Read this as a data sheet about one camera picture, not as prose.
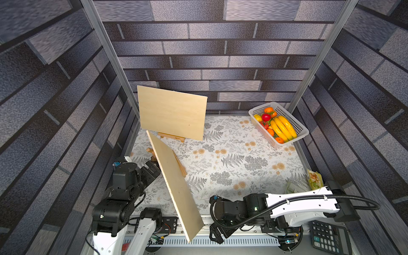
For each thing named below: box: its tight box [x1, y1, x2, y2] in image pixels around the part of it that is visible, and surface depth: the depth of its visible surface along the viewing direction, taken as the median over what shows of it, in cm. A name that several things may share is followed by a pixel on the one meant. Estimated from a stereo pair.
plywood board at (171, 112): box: [137, 85, 208, 142], surface depth 97 cm
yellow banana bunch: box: [270, 115, 298, 142], surface depth 103 cm
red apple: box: [261, 113, 271, 122], surface depth 109 cm
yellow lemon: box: [253, 114, 263, 123], surface depth 112 cm
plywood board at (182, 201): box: [146, 130, 206, 243], surface depth 59 cm
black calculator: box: [308, 219, 353, 255], surface depth 70 cm
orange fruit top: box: [264, 106, 278, 118], surface depth 115 cm
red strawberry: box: [259, 121, 270, 130], surface depth 109 cm
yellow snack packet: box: [307, 168, 324, 191], surface depth 86 cm
